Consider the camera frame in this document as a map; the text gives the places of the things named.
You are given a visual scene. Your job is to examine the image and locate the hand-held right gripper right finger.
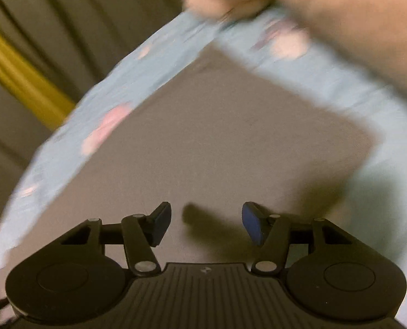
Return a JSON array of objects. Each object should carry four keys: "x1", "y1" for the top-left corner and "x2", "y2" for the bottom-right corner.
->
[{"x1": 242, "y1": 202, "x2": 368, "y2": 276}]

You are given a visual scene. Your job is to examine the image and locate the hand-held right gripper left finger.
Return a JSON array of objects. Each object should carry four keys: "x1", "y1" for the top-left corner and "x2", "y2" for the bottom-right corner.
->
[{"x1": 46, "y1": 202, "x2": 172, "y2": 277}]

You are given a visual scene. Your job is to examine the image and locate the grey pants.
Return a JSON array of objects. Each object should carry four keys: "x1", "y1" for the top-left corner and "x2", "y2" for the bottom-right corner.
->
[{"x1": 42, "y1": 46, "x2": 384, "y2": 264}]

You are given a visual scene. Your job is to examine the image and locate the light blue printed bedsheet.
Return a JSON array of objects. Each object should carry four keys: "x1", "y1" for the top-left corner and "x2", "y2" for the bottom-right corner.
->
[{"x1": 0, "y1": 7, "x2": 407, "y2": 329}]

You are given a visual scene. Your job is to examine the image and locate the grey curtain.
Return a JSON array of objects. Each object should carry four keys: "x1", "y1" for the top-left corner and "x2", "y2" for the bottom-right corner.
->
[
  {"x1": 0, "y1": 65, "x2": 63, "y2": 227},
  {"x1": 0, "y1": 0, "x2": 190, "y2": 110}
]

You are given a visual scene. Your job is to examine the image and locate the yellow curtain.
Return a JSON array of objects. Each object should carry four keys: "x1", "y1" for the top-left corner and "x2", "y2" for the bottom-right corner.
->
[{"x1": 0, "y1": 14, "x2": 77, "y2": 131}]

